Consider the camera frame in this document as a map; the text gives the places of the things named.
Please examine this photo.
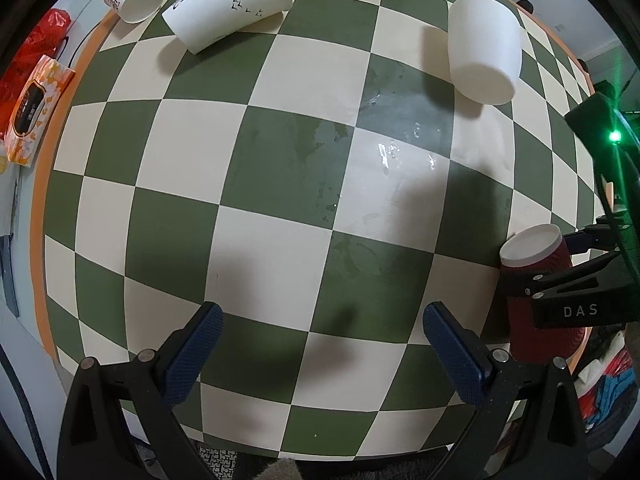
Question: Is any black stroller with clothes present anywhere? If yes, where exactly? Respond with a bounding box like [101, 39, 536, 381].
[573, 322, 639, 453]

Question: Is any orange wet wipes pack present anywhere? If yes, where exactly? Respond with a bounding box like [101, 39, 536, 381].
[4, 55, 75, 167]

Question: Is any plain white foam cup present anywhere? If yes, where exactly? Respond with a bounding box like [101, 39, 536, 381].
[448, 0, 522, 105]

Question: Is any red plastic bag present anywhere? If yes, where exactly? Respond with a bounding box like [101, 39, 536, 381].
[0, 9, 72, 136]

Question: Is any white printed paper cup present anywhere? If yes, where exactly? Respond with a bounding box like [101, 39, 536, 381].
[162, 0, 293, 54]

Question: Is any red ribbed paper cup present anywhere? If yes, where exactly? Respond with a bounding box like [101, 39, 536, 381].
[499, 223, 586, 364]

